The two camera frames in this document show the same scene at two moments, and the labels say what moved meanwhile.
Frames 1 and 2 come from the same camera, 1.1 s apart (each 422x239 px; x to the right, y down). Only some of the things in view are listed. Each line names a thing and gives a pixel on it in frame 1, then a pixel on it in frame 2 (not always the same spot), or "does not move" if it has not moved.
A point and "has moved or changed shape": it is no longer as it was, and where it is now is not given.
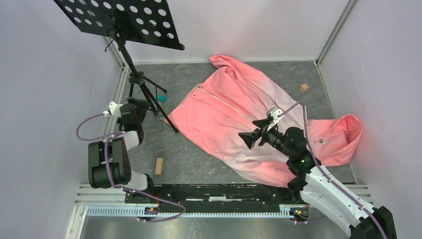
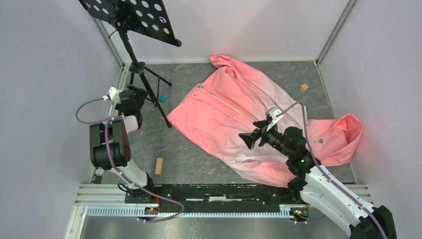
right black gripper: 250,137 does not move
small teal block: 162,97 does not move
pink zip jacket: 215,112 does not move
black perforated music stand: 145,20 has moved or changed shape
